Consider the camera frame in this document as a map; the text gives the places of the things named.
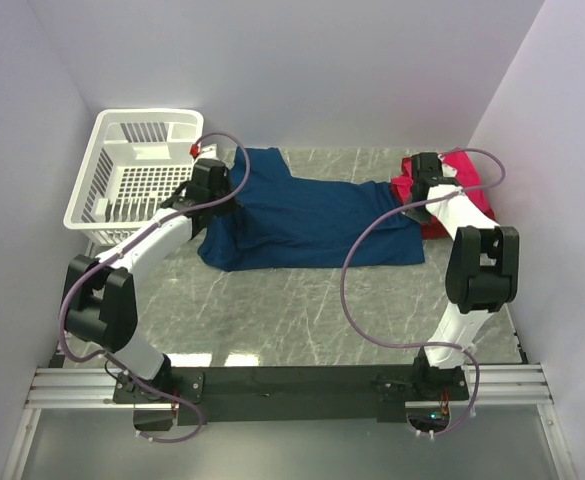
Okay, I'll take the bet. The blue t shirt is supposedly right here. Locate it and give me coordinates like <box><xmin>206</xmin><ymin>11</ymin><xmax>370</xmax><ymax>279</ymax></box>
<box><xmin>198</xmin><ymin>148</ymin><xmax>399</xmax><ymax>272</ymax></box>

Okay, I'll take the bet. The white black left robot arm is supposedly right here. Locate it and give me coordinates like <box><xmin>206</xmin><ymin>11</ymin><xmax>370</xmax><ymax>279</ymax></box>
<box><xmin>60</xmin><ymin>158</ymin><xmax>239</xmax><ymax>402</ymax></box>

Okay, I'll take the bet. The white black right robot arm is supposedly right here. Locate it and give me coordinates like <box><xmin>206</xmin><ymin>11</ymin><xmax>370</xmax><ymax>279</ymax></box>
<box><xmin>408</xmin><ymin>152</ymin><xmax>520</xmax><ymax>399</ymax></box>

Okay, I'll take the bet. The pink folded t shirt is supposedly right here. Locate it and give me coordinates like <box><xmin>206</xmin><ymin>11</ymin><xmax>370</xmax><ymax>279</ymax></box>
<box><xmin>391</xmin><ymin>152</ymin><xmax>494</xmax><ymax>219</ymax></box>

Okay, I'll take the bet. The red folded t shirt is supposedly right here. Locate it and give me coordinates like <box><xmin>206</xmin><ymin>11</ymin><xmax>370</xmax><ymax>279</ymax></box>
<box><xmin>387</xmin><ymin>156</ymin><xmax>498</xmax><ymax>240</ymax></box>

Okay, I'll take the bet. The white plastic basket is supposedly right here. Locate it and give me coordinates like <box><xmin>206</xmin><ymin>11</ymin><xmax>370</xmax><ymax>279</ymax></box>
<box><xmin>63</xmin><ymin>108</ymin><xmax>204</xmax><ymax>247</ymax></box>

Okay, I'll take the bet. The black base beam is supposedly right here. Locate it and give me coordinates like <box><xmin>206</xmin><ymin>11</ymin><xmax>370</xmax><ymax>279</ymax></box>
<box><xmin>111</xmin><ymin>364</ymin><xmax>471</xmax><ymax>431</ymax></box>

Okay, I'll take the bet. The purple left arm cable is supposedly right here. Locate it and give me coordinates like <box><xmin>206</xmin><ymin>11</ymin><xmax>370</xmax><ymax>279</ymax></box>
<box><xmin>57</xmin><ymin>131</ymin><xmax>252</xmax><ymax>444</ymax></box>

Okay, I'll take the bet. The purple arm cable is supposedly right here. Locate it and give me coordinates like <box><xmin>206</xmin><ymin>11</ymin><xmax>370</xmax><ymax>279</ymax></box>
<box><xmin>340</xmin><ymin>146</ymin><xmax>508</xmax><ymax>439</ymax></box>
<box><xmin>57</xmin><ymin>131</ymin><xmax>252</xmax><ymax>444</ymax></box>

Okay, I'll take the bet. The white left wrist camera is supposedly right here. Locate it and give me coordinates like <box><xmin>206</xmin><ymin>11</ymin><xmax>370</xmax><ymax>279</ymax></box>
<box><xmin>189</xmin><ymin>143</ymin><xmax>218</xmax><ymax>161</ymax></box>

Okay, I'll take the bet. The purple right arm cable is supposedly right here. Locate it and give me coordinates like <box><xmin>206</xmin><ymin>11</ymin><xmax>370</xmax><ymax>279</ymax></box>
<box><xmin>340</xmin><ymin>146</ymin><xmax>508</xmax><ymax>439</ymax></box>

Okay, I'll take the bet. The aluminium rail frame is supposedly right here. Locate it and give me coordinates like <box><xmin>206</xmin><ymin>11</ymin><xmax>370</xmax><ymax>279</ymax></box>
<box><xmin>1</xmin><ymin>239</ymin><xmax>573</xmax><ymax>480</ymax></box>

